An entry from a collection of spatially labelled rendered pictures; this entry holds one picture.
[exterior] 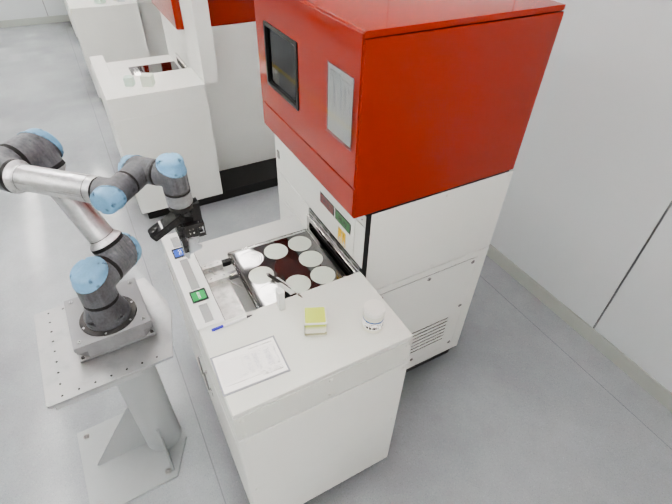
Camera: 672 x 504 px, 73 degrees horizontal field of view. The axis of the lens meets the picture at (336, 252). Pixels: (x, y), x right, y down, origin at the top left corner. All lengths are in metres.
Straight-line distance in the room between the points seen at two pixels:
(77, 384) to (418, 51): 1.48
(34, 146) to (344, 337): 1.11
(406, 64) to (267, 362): 0.96
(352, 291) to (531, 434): 1.35
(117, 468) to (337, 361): 1.37
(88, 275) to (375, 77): 1.08
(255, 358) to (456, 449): 1.31
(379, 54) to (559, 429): 2.05
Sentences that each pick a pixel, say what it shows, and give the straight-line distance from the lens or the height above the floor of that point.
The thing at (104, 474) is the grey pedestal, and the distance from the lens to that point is 2.51.
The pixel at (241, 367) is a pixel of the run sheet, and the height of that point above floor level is 0.97.
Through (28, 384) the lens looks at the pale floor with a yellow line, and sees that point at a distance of 2.98.
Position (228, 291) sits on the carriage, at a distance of 1.79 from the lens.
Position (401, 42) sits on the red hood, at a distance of 1.35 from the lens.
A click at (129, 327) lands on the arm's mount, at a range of 1.75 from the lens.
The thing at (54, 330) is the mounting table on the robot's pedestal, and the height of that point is 0.82.
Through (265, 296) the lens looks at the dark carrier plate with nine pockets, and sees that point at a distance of 1.73.
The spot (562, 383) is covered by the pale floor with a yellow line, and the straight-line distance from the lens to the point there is 2.87.
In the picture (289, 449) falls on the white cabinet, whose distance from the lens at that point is 1.70.
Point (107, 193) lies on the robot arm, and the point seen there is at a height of 1.48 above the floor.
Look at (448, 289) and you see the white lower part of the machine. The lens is 2.20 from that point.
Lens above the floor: 2.15
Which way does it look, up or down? 41 degrees down
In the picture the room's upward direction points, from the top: 2 degrees clockwise
